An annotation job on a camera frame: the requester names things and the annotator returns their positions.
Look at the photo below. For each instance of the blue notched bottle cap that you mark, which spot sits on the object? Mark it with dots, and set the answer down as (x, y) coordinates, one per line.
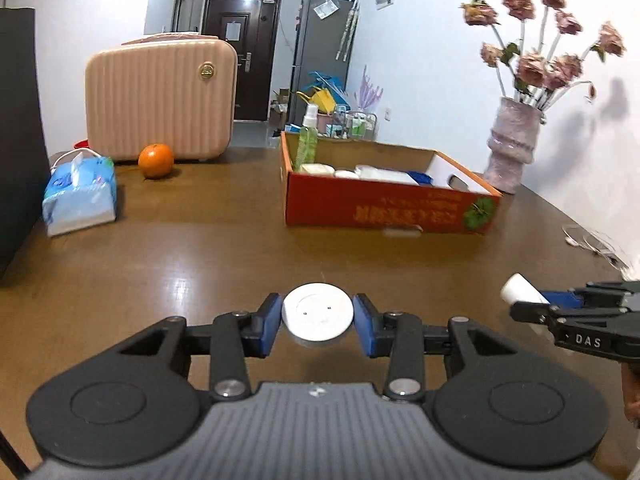
(421, 178)

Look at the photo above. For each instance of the grey refrigerator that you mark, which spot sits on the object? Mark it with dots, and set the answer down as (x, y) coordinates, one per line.
(312, 60)

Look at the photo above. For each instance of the dark wooden door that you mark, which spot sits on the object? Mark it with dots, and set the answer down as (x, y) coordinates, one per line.
(250, 75)

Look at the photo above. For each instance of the orange fruit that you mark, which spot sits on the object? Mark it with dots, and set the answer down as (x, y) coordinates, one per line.
(156, 161)

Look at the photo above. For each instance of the white cylindrical bottle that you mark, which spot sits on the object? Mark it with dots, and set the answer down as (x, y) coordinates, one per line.
(517, 287)

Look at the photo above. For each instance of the white rectangular soap box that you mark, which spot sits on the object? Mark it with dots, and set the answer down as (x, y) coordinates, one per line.
(316, 169)

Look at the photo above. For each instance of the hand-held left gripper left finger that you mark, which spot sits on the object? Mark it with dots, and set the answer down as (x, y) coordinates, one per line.
(270, 322)

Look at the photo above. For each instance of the orange cardboard box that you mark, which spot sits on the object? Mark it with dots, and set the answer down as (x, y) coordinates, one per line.
(380, 205)

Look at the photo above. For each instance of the white round lid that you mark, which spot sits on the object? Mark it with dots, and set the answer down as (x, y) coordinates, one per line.
(317, 310)

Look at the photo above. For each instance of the purple feather wall decor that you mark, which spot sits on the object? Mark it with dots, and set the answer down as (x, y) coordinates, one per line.
(370, 90)

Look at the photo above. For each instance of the person's right hand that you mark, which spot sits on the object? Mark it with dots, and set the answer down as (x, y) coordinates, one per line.
(632, 395)

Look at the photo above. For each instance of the clear plastic bag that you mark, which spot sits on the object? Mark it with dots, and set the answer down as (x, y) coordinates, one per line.
(326, 8)

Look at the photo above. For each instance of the bunch of dried pink roses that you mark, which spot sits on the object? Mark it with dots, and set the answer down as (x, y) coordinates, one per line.
(532, 67)

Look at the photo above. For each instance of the green spray bottle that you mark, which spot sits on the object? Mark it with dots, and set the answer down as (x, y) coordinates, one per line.
(307, 140)

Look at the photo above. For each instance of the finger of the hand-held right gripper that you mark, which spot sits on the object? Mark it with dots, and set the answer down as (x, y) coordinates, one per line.
(585, 335)
(557, 297)

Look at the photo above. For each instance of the blue tissue pack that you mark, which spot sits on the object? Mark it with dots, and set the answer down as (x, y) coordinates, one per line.
(80, 195)

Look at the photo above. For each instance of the small brown cardboard box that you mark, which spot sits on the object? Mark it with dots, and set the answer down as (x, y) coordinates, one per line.
(280, 110)

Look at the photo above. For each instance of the red basin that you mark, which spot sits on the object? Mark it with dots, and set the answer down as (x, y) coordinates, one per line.
(81, 143)

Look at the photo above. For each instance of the black monitor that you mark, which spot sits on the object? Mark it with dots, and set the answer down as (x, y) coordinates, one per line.
(20, 135)

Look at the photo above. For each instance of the white ribbed cap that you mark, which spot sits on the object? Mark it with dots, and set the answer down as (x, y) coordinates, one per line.
(346, 174)

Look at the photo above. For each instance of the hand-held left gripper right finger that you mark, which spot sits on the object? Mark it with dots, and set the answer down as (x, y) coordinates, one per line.
(364, 325)

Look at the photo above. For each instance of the folded umbrella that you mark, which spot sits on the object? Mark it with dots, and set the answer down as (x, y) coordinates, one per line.
(349, 27)

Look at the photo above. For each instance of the yellow bag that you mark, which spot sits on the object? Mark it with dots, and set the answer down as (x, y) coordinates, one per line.
(320, 101)

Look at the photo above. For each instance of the cluttered storage rack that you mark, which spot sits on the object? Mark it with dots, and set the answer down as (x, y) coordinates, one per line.
(352, 122)

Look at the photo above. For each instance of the pink ribbed suitcase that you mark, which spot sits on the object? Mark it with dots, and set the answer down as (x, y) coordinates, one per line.
(160, 100)

